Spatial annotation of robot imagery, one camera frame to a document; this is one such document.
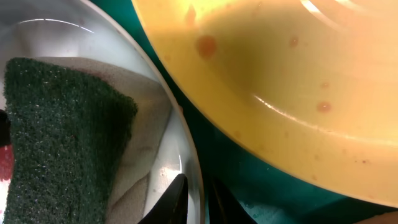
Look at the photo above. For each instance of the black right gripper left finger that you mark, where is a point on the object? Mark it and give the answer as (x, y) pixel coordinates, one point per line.
(172, 207)

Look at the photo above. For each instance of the green scrubbing sponge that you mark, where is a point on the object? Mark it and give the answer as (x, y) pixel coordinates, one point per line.
(69, 130)

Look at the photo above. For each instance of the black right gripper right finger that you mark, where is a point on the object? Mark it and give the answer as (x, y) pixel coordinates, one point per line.
(223, 207)

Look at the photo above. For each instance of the blue plastic tray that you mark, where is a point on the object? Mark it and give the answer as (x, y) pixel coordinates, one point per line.
(267, 194)

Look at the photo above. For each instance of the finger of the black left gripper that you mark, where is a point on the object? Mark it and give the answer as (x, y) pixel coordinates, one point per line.
(5, 125)

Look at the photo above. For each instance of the light blue plate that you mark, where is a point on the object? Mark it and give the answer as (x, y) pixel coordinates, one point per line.
(80, 36)

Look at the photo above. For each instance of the yellow-green rimmed plate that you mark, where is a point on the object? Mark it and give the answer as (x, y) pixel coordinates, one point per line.
(310, 87)

